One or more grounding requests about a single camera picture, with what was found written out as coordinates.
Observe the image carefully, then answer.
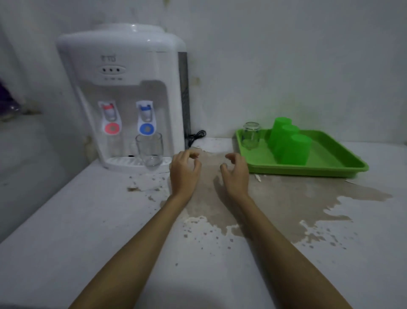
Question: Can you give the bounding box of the person's left hand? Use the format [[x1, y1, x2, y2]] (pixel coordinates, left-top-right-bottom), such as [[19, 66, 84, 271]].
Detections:
[[169, 150, 202, 198]]

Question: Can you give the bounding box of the person's right hand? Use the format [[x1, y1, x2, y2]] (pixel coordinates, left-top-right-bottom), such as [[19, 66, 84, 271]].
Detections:
[[220, 153, 250, 198]]

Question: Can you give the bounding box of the person's left forearm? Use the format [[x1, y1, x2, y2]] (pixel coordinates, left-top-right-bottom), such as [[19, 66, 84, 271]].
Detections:
[[68, 192, 191, 309]]

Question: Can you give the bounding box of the person's right forearm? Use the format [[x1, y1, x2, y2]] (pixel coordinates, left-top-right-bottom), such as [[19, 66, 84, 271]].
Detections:
[[230, 190, 353, 309]]

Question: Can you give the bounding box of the clear glass jar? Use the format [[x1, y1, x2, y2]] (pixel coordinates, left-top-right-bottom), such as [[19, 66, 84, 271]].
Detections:
[[241, 122, 262, 151]]

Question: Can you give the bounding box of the clear drinking glass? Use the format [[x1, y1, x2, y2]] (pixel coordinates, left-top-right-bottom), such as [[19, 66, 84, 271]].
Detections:
[[135, 132, 164, 170]]

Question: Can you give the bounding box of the green plastic cup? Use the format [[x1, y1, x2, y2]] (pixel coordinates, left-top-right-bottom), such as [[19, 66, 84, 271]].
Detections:
[[268, 117, 292, 150], [275, 125, 300, 160], [282, 134, 313, 166]]

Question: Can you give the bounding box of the blue cold water tap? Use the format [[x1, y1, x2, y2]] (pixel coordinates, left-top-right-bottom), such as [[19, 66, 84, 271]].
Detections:
[[135, 101, 157, 135]]

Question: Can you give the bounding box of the green plastic tray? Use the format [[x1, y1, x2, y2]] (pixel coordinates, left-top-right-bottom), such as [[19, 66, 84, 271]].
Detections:
[[235, 127, 369, 179]]

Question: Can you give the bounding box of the red hot water tap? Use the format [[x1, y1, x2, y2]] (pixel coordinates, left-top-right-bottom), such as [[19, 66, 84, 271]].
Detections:
[[98, 101, 123, 135]]

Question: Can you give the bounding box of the white water dispenser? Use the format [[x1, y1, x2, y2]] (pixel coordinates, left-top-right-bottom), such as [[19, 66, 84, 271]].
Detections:
[[56, 23, 191, 174]]

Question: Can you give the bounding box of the purple object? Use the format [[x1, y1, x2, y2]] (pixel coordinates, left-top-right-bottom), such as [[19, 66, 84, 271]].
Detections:
[[0, 80, 23, 122]]

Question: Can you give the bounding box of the black power cable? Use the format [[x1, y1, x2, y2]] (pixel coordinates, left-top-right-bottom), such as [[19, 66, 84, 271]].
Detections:
[[185, 130, 207, 149]]

